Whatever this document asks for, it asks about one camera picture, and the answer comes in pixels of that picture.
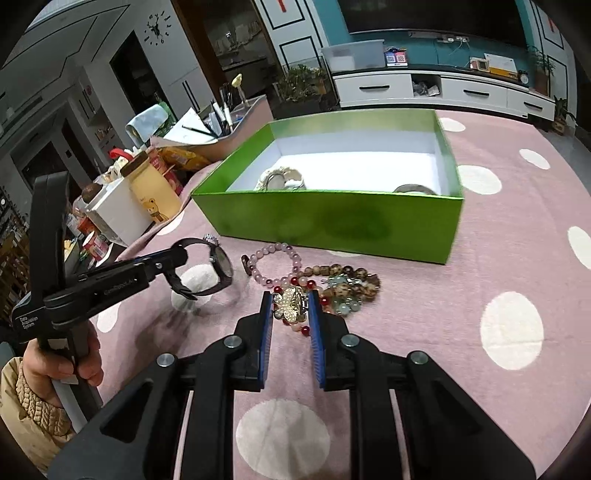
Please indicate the black television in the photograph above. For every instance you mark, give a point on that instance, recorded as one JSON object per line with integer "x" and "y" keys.
{"x": 438, "y": 16}

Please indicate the light blue cloth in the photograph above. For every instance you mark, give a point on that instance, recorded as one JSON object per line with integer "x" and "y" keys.
{"x": 147, "y": 121}

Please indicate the clear plastic storage bin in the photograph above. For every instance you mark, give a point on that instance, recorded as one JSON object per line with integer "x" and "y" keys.
{"x": 353, "y": 55}

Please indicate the tall potted plant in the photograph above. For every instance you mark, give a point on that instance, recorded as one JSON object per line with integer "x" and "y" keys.
{"x": 540, "y": 64}

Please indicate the white paper sheets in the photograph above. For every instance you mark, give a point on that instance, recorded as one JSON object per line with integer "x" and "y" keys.
{"x": 189, "y": 124}

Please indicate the white television cabinet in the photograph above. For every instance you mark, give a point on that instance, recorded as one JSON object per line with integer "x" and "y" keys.
{"x": 383, "y": 87}

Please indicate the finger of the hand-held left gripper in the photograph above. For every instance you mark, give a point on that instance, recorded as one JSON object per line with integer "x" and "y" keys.
{"x": 124, "y": 284}
{"x": 152, "y": 261}

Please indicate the red and white carton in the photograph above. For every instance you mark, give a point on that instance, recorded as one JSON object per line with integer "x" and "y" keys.
{"x": 161, "y": 168}

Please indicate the white refrigerator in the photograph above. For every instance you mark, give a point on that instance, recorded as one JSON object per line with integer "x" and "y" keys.
{"x": 184, "y": 69}

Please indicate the small potted plant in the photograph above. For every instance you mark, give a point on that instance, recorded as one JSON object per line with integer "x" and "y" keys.
{"x": 561, "y": 115}

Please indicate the silver bangle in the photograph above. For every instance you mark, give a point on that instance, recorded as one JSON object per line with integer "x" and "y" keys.
{"x": 413, "y": 188}

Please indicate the yellow bear canister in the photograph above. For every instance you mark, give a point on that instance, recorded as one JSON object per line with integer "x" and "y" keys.
{"x": 154, "y": 198}

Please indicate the wooden figurine with yellow head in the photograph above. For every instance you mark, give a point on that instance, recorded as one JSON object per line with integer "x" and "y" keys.
{"x": 238, "y": 83}

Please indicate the white wristwatch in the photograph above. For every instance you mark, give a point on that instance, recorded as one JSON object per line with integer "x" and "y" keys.
{"x": 279, "y": 179}

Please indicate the white power strip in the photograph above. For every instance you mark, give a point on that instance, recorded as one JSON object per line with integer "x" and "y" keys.
{"x": 450, "y": 39}

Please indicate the brown round lid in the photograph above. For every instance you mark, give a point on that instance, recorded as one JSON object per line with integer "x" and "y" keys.
{"x": 91, "y": 191}

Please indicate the red hanging knot decoration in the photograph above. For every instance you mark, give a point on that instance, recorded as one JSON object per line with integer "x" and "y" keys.
{"x": 551, "y": 21}

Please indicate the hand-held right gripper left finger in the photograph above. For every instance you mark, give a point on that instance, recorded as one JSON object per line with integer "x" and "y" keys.
{"x": 267, "y": 341}

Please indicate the small black alarm clock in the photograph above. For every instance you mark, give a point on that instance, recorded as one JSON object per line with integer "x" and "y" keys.
{"x": 524, "y": 77}

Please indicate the person's left hand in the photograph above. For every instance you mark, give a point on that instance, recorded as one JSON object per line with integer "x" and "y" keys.
{"x": 60, "y": 364}

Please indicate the green cardboard box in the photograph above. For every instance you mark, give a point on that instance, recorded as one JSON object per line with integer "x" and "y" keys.
{"x": 323, "y": 221}

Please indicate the black wall clock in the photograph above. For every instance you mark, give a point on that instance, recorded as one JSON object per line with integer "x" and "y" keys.
{"x": 156, "y": 28}

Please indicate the white marker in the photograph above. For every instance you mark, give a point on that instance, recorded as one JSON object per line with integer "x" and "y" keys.
{"x": 226, "y": 115}

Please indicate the pink polka dot tablecloth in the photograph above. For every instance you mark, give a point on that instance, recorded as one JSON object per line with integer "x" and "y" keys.
{"x": 508, "y": 258}

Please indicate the person's left forearm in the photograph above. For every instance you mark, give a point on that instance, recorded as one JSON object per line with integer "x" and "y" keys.
{"x": 27, "y": 410}

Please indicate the yellow snack packet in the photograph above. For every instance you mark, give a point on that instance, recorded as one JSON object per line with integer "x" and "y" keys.
{"x": 182, "y": 157}

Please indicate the green plants in tank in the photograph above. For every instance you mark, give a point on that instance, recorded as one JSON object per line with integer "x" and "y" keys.
{"x": 300, "y": 85}

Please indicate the black pen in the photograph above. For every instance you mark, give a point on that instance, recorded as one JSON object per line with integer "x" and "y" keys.
{"x": 198, "y": 130}

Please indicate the yellow and white box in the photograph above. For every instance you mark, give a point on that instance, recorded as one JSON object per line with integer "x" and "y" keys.
{"x": 498, "y": 63}

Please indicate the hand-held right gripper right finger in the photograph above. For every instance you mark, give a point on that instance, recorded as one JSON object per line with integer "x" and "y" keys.
{"x": 317, "y": 341}

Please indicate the black wristwatch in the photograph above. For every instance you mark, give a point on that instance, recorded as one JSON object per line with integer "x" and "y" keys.
{"x": 224, "y": 267}

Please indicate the small pink frame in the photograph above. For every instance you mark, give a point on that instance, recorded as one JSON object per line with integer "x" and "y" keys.
{"x": 479, "y": 63}

